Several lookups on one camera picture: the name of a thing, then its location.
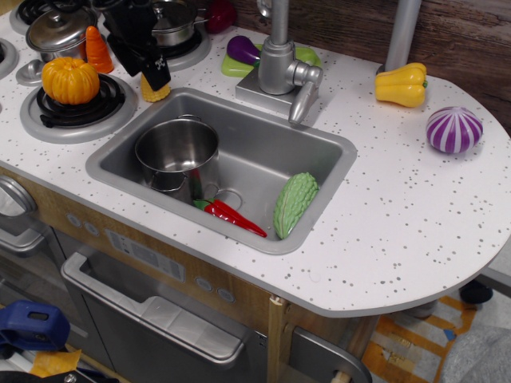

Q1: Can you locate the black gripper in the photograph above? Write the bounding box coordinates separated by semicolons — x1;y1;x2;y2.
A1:
101;2;171;91

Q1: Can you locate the yellow toy corn cob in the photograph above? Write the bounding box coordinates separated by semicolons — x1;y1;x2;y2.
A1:
141;74;171;103

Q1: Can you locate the lidded steel pot rear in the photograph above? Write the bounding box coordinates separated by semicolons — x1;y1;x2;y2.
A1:
152;0;208;47

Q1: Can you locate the lidded steel pot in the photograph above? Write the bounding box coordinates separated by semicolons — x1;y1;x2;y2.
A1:
26;7;97;62
152;0;208;47

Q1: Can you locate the lidded steel pot left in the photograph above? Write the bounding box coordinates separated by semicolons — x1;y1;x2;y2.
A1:
26;7;97;62

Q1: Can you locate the steel pot in sink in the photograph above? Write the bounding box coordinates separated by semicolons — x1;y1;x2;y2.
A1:
135;115;220;204

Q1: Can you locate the grey sink basin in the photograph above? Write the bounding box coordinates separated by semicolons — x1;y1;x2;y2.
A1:
86;88;357;255

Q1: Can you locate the orange toy carrot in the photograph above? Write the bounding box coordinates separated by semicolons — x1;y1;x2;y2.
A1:
85;26;114;73

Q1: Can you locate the front stove burner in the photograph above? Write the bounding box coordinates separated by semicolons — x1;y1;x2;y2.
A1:
20;74;138;144

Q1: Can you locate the orange toy pumpkin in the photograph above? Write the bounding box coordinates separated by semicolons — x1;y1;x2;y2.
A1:
42;57;101;105

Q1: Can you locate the dark red toy pepper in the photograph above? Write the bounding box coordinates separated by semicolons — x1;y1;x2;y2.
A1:
205;0;237;34

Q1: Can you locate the green plastic plate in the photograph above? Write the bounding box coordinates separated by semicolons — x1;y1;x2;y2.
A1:
221;46;323;78

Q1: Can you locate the purple toy eggplant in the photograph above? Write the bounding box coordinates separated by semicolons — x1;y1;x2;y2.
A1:
227;36;261;67

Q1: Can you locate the grey stove knob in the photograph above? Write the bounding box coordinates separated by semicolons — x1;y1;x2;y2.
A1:
15;59;45;86

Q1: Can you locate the grey toy faucet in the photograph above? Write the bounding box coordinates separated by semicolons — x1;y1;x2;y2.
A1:
236;0;323;124

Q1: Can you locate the red toy chili pepper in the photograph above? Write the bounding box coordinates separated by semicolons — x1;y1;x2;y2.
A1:
193;199;267;238

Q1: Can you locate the green toy bitter gourd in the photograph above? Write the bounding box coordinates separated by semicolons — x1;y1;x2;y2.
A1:
273;172;319;239

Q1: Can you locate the yellow toy bell pepper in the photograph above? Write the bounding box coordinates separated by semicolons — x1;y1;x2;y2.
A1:
374;62;427;108

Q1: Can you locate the grey vertical pole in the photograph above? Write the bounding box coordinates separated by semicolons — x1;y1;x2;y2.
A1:
377;0;422;74

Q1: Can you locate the grey dishwasher door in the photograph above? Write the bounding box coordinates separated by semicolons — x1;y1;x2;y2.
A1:
61;252;267;382

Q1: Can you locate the purple striped toy onion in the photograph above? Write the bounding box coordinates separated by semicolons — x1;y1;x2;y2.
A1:
426;107;483;154

